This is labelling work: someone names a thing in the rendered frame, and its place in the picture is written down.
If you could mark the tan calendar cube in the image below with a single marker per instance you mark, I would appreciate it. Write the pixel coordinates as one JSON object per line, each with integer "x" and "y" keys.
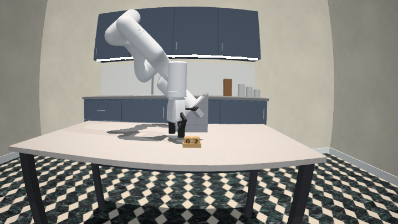
{"x": 196, "y": 140}
{"x": 187, "y": 139}

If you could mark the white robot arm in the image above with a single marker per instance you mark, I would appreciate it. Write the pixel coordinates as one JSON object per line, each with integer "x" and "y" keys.
{"x": 126, "y": 32}

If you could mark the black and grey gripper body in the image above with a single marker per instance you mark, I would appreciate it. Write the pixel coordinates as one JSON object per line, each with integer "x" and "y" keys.
{"x": 174, "y": 108}

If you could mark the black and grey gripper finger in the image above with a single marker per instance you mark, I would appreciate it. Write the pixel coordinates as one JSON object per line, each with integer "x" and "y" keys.
{"x": 181, "y": 128}
{"x": 171, "y": 128}

